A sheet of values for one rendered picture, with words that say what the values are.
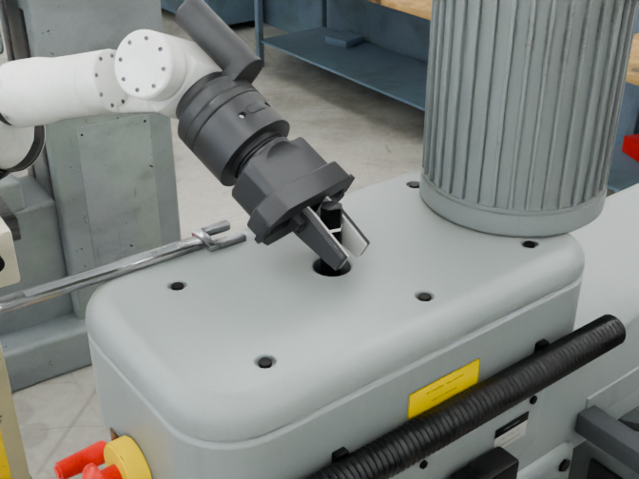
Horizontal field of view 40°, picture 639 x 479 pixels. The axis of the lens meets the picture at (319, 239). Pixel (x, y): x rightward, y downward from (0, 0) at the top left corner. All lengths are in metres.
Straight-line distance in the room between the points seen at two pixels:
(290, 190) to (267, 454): 0.24
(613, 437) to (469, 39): 0.49
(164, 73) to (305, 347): 0.29
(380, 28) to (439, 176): 6.40
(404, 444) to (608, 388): 0.41
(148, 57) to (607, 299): 0.59
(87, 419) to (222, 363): 2.95
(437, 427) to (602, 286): 0.38
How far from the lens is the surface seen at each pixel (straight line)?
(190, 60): 0.86
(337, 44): 7.15
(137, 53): 0.86
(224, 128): 0.82
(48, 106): 0.97
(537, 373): 0.87
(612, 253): 1.18
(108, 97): 0.94
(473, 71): 0.86
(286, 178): 0.81
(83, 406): 3.73
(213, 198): 5.21
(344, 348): 0.73
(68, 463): 0.93
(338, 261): 0.80
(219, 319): 0.77
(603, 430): 1.09
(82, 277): 0.84
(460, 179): 0.90
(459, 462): 0.94
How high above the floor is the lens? 2.33
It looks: 29 degrees down
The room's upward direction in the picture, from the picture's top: straight up
